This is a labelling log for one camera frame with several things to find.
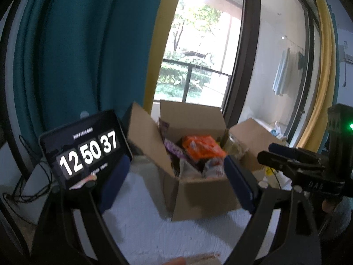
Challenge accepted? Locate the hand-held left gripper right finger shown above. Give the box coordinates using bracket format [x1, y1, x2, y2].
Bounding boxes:
[224, 156, 323, 265]

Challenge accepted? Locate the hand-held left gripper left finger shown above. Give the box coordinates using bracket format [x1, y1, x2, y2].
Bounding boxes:
[32, 155, 131, 265]

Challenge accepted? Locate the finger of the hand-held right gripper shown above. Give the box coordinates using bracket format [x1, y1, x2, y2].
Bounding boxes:
[257, 151, 325, 176]
[269, 143, 329, 162]

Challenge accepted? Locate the white snack packet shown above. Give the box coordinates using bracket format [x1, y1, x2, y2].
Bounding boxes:
[203, 157, 225, 178]

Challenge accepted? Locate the cardboard box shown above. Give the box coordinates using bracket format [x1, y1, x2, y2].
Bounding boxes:
[127, 99, 276, 222]

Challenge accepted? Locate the orange snack packet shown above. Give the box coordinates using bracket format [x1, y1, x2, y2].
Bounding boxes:
[182, 135, 227, 163]

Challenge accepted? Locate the purple snack packet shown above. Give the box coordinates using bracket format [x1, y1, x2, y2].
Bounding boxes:
[158, 117, 184, 158]

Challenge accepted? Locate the person's right hand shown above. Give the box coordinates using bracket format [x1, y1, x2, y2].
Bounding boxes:
[321, 199, 337, 214]

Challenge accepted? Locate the person's left hand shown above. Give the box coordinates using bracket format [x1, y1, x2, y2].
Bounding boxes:
[165, 256, 188, 265]

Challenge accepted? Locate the black tablet clock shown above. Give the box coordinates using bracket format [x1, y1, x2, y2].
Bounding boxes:
[39, 109, 133, 191]

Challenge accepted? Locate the crumpled clear snack packet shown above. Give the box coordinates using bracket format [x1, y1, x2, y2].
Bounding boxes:
[179, 158, 204, 182]

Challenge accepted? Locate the hanging pale towel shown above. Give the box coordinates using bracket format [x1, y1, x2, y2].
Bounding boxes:
[272, 47, 291, 97]

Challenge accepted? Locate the yellow curtain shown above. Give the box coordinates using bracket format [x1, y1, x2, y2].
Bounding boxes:
[296, 0, 335, 150]
[143, 0, 188, 114]

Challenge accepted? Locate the teal curtain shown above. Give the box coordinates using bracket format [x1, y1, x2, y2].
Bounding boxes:
[329, 3, 341, 108]
[12, 0, 166, 155]

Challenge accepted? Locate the white air conditioner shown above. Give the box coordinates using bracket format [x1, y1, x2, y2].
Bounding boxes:
[339, 40, 353, 64]

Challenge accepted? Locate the black charging cable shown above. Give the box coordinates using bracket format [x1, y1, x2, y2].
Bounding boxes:
[3, 135, 56, 207]

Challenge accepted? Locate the black window frame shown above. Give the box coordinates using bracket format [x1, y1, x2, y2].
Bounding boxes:
[222, 0, 261, 129]

